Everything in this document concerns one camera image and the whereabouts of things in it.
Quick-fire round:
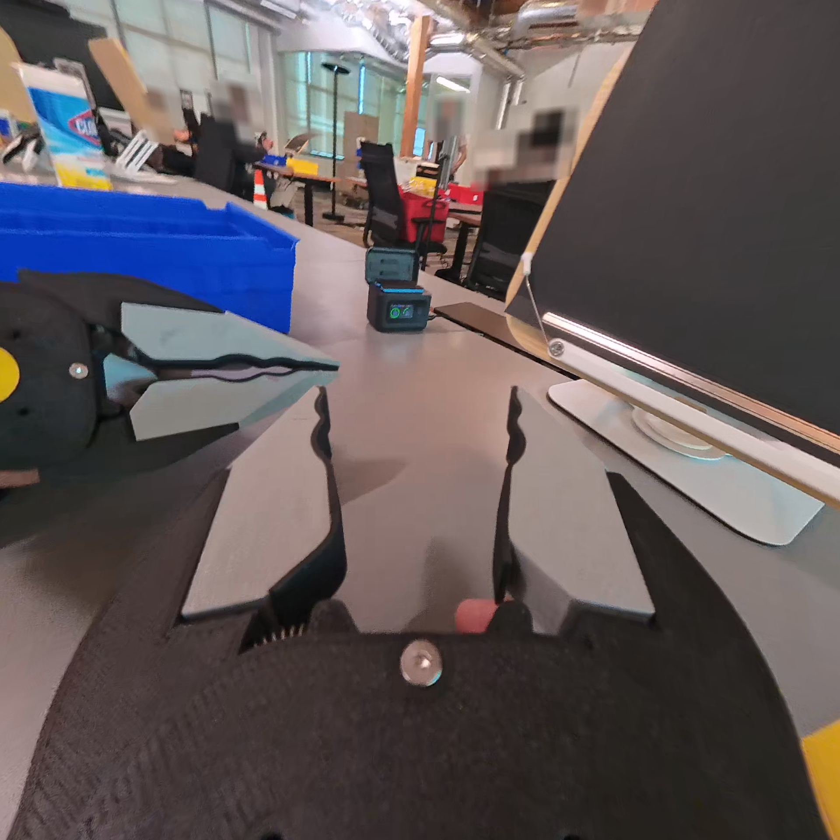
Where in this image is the black charging case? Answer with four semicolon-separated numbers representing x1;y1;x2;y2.
365;247;433;333

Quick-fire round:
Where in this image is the thin retaining wire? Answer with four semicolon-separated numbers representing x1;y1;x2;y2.
521;252;565;355

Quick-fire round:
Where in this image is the wooden post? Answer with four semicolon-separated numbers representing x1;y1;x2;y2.
399;14;434;158

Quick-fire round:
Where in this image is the white laptop stand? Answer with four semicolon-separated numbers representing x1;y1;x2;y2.
115;130;161;177

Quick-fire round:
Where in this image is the yellow plastic bin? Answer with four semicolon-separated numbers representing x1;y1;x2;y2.
801;728;840;840

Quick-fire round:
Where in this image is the disinfecting wipes canister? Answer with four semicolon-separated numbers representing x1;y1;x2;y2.
14;62;114;191

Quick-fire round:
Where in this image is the blue plastic bin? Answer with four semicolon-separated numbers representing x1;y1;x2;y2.
0;182;299;334

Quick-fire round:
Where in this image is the black monitor with wooden edge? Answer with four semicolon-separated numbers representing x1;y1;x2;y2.
504;0;840;457

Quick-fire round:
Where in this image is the dark brown flat panel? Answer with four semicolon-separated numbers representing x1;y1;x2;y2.
433;302;581;380

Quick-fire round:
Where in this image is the person's right hand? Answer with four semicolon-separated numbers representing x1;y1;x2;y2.
455;597;517;635

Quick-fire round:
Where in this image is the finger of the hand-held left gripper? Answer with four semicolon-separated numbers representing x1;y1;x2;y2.
120;302;341;371
128;367;339;442

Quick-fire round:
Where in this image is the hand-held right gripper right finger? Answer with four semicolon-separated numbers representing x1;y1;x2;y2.
492;386;657;636

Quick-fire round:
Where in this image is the black floor lamp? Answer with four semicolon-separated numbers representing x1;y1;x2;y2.
320;62;352;221

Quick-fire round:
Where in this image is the large black panel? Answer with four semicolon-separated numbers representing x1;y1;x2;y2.
466;180;557;301

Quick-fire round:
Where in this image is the wooden background desk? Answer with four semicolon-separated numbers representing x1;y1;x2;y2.
259;161;342;227

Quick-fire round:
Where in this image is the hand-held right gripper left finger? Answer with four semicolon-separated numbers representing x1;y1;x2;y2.
178;386;349;622

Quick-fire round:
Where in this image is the black office chair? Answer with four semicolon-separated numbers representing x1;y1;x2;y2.
360;141;447;257

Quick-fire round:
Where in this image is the beige cardboard panel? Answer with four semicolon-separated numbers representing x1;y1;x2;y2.
88;38;165;132

